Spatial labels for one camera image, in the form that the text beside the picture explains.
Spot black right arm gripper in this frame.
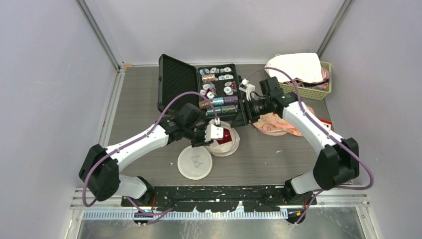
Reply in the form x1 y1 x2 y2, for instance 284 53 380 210
231 97 270 128

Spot floral mesh laundry bag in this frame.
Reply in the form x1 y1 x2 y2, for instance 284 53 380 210
253 113 303 137

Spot red bra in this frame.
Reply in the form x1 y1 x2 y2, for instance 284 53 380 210
217 128 232 145

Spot white bra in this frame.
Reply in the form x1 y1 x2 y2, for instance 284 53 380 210
265 53 323 84

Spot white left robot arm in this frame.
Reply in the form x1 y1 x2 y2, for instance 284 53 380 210
79 103 222 206

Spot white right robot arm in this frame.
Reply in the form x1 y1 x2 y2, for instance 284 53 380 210
234 77 360 205

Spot black poker chip case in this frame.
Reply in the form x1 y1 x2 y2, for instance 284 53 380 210
157 54 246 121

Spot green plastic basket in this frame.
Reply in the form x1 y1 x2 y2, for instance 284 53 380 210
267 61 332 100

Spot pink bras in basket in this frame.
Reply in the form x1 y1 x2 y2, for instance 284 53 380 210
294 67 331 91

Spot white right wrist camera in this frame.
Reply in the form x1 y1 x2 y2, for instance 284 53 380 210
239 79 255 101

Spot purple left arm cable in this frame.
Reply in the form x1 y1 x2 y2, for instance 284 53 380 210
82 92 221 226

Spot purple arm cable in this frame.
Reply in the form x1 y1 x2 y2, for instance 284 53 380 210
245 67 375 225
82 92 221 226

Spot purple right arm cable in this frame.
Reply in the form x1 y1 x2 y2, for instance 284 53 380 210
245 67 375 225

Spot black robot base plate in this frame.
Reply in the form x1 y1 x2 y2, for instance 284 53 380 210
134 185 316 213

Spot aluminium frame rail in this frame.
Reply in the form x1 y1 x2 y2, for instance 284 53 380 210
75 0 120 71

